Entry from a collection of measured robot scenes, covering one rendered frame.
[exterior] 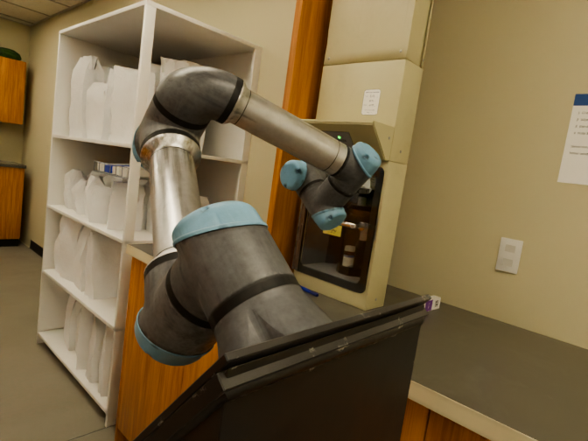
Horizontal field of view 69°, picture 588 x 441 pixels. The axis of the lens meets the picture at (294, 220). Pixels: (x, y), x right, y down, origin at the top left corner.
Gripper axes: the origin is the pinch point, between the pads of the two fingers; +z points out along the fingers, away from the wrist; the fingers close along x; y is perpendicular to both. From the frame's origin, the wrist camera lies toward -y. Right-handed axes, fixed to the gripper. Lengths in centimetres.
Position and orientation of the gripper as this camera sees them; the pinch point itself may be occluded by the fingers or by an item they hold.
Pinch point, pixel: (367, 192)
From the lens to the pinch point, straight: 132.1
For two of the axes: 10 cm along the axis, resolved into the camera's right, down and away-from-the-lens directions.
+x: -7.2, -1.8, 6.7
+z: 6.8, 0.1, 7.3
